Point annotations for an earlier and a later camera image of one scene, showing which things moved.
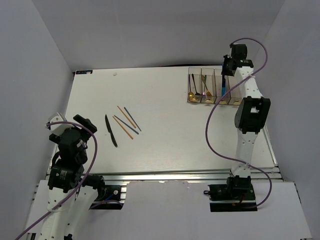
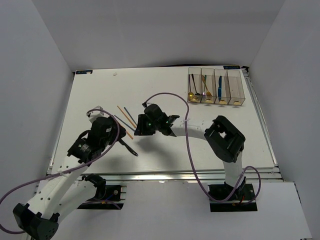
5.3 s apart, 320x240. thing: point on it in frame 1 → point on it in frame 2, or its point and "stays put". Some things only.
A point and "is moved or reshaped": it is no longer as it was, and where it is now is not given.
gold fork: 208,95 stays put
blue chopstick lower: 137,132 stays put
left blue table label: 84,72 stays put
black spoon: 196,93 stays put
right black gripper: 224,71 → 140,130
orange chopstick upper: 134,126 stays put
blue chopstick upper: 132,119 stays put
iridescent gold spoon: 191,95 stays put
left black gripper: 86,122 → 122,133
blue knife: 223,85 is moved or reshaped
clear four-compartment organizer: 208,85 stays put
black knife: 110,130 is moved or reshaped
